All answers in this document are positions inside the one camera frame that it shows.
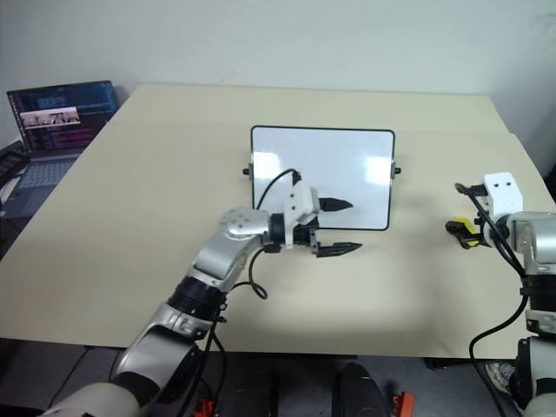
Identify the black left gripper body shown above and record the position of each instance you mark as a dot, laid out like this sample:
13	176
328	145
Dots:
304	236

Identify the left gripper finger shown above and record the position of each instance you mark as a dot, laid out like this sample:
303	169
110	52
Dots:
336	250
334	205

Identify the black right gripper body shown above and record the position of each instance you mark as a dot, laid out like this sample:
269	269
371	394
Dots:
486	236

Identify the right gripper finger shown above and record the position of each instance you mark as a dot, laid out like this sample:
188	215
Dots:
467	189
456	229

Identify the yellow eraser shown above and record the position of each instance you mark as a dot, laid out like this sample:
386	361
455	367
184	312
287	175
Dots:
468	228

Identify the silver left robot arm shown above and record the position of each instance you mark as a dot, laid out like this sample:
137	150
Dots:
239	226

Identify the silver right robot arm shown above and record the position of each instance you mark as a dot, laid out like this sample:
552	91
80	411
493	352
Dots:
538	234

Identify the black-framed whiteboard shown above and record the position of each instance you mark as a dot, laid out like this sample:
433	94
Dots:
321	174

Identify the large dark rounded shape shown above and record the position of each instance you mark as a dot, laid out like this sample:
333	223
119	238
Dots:
362	391

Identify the red clamp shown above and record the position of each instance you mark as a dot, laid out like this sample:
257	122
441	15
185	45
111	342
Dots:
403	404

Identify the orange clamp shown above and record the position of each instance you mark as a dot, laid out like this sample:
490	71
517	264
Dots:
205	408

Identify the open laptop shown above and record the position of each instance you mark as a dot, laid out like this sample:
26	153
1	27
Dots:
56	126

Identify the black ridged device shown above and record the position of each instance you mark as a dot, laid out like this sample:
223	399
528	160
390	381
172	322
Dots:
11	158

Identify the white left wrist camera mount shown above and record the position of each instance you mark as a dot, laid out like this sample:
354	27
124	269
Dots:
302	202

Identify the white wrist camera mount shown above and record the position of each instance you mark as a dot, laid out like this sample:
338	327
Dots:
302	202
501	195

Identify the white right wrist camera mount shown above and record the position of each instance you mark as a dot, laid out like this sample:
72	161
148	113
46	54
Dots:
501	195

